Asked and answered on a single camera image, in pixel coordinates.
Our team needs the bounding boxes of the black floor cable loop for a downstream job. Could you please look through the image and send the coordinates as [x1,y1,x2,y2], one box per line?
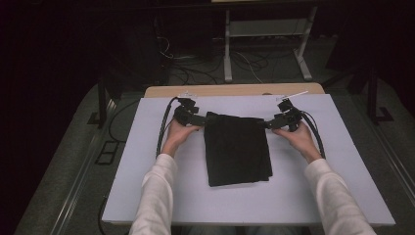
[107,99,142,144]

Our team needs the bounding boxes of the person's right hand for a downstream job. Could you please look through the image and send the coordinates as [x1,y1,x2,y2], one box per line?
[272,121,324,165]

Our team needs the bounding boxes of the white board mat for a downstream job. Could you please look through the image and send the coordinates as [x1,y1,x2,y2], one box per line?
[101,93,396,228]

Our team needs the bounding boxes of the black floor socket frame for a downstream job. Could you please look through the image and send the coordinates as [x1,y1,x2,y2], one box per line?
[94,140,127,166]

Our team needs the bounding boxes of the tangle of floor cables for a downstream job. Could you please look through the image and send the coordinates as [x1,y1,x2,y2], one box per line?
[156,34,297,86]

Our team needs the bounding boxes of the black pants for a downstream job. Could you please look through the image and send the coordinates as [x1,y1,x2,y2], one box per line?
[203,111,274,188]

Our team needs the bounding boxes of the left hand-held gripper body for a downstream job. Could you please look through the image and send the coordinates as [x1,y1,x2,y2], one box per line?
[172,92,202,128]

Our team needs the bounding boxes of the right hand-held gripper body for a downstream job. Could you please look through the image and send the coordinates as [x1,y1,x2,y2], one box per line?
[270,90,309,133]

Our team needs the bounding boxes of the white metal stand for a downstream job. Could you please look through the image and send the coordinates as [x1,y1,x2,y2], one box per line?
[223,6,318,83]

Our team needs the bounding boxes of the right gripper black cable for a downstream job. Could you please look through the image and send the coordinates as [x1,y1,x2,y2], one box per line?
[300,110,327,161]

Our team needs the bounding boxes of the black metal stand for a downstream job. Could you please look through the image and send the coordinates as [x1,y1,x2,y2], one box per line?
[365,64,394,126]
[86,73,123,130]

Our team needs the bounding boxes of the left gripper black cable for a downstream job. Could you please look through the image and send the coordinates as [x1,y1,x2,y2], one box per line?
[155,96,180,158]

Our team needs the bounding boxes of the person's left hand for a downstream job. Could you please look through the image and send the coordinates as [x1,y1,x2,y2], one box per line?
[161,118,204,159]

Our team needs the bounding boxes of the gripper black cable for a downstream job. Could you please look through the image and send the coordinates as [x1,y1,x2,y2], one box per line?
[155,96,180,158]
[300,110,327,161]

